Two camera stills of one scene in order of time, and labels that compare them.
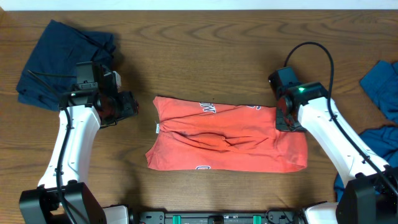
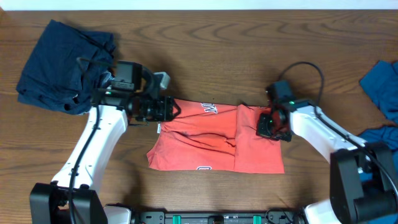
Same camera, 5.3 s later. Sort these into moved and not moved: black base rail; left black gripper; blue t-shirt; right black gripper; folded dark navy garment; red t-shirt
Moved: right black gripper; red t-shirt; left black gripper
Not moved: folded dark navy garment; black base rail; blue t-shirt
